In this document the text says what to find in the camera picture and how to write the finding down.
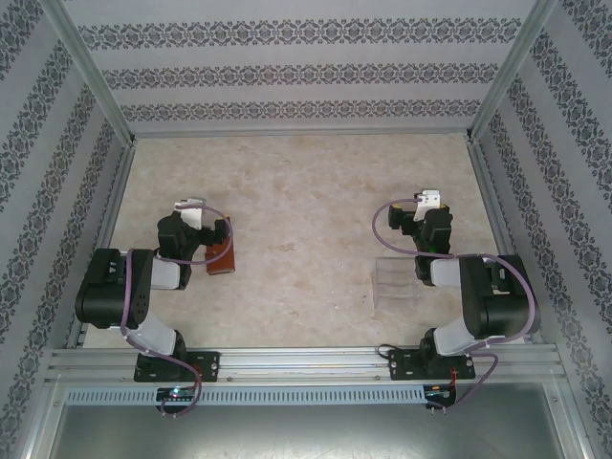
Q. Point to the brown leather card holder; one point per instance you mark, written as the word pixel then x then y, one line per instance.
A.
pixel 225 260

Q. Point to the clear acrylic card box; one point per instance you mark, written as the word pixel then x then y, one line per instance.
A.
pixel 394 284

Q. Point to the grey sheet metal panel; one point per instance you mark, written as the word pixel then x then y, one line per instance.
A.
pixel 306 430

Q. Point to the aluminium back frame rail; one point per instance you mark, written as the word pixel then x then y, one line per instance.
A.
pixel 301 134

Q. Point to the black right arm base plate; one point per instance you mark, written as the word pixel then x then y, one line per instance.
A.
pixel 401 365

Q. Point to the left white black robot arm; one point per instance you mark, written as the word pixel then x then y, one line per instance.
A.
pixel 107 291

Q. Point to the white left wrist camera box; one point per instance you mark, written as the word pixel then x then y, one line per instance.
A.
pixel 191 212

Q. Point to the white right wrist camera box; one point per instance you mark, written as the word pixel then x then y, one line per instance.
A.
pixel 427 203

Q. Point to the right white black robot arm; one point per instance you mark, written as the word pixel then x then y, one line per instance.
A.
pixel 502 306

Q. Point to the aluminium frame post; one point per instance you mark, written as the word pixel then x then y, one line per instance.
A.
pixel 92 72
pixel 511 72

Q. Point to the aluminium table side rail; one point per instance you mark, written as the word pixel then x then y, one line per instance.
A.
pixel 496 210
pixel 111 210

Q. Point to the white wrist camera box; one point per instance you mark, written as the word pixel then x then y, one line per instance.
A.
pixel 191 212
pixel 427 203

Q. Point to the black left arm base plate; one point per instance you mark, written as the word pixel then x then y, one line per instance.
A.
pixel 210 365

